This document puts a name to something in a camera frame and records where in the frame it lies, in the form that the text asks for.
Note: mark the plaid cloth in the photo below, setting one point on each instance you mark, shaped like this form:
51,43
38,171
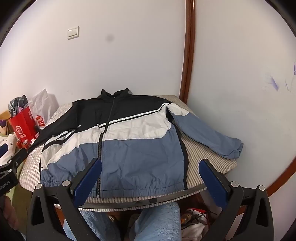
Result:
18,103

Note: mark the green cloth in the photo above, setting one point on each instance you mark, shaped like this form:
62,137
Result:
19,197

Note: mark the red paper bag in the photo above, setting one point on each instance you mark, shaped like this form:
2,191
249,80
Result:
23,127

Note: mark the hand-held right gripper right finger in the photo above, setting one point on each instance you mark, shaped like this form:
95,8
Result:
214,183

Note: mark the person's left hand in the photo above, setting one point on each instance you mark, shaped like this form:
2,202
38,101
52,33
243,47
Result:
9,215

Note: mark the white plastic bag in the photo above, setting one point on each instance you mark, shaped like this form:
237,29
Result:
44,104

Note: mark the blue white black jacket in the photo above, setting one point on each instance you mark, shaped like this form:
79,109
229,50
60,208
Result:
138,150

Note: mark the striped blanket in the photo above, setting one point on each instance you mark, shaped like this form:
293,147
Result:
203,150

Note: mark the white wall switch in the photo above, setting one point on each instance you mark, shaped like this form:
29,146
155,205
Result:
73,33

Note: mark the person's right leg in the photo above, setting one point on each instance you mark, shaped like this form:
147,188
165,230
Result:
157,220

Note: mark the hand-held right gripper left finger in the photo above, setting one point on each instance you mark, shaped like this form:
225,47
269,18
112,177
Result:
86,182

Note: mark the brown wooden door frame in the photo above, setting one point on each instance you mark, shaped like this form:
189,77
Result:
188,46

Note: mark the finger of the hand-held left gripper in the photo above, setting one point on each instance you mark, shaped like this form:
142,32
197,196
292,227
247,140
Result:
18,158

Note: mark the white dotted cloth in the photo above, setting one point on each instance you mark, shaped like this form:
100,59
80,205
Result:
8,141

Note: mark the cardboard box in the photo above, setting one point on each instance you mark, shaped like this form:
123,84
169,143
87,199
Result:
4,115

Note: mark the brown wooden baseboard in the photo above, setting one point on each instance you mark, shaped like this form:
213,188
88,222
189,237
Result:
278,181

